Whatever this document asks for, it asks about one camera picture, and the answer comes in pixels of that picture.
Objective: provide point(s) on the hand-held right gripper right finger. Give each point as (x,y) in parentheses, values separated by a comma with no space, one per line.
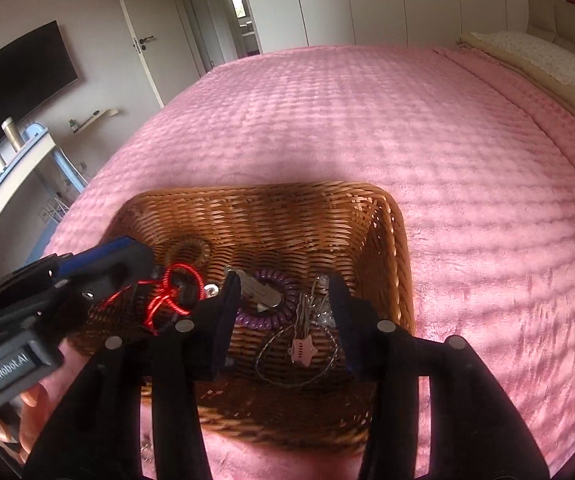
(341,322)

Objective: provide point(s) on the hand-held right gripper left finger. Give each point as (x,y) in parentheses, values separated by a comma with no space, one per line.
(227,315)

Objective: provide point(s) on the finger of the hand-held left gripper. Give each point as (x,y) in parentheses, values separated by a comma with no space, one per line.
(102,255)
(117,285)

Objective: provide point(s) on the silver hair clip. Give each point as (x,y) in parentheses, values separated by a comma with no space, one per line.
(260,290)

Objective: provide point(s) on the brown wicker basket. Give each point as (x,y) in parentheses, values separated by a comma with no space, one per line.
(277,220)

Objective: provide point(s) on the person's left hand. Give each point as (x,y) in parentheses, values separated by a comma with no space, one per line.
(29,420)

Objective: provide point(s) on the white curved desk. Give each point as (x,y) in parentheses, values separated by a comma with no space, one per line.
(12,185)

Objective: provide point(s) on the gold thermos bottle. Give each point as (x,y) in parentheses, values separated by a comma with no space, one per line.
(13,135)

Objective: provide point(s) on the pink plush blanket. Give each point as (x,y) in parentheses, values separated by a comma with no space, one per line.
(442,160)

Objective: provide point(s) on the white door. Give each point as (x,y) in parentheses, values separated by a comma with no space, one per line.
(152,25)

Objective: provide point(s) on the beige quilt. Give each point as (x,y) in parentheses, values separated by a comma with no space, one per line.
(507,62)

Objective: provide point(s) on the white wardrobe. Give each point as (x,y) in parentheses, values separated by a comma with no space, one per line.
(397,0)

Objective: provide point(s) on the white patterned pillow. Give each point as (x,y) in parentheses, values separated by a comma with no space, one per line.
(542,60)

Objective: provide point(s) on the beige bed headboard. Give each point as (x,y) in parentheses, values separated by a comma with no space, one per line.
(557,17)

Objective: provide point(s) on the small wooden wall shelf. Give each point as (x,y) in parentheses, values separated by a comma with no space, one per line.
(94,119)

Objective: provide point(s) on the black wall television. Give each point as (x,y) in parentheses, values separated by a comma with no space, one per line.
(22,75)

